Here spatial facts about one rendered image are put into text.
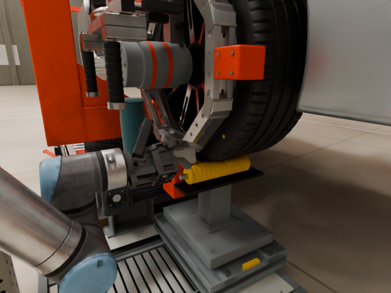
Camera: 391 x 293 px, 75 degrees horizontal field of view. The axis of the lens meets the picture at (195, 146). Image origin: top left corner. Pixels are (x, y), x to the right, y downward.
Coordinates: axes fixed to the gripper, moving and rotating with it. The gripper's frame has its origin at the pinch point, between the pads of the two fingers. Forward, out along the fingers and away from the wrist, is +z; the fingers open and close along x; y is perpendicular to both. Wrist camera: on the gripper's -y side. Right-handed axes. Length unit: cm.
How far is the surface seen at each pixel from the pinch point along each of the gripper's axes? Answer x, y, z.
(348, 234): -46, 44, 95
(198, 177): -13.2, 4.4, 4.6
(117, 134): -52, -39, -6
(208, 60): 18.0, -13.2, 1.5
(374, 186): -62, 28, 170
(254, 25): 27.7, -14.2, 9.9
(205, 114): 8.4, -4.4, 1.2
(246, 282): -34, 40, 19
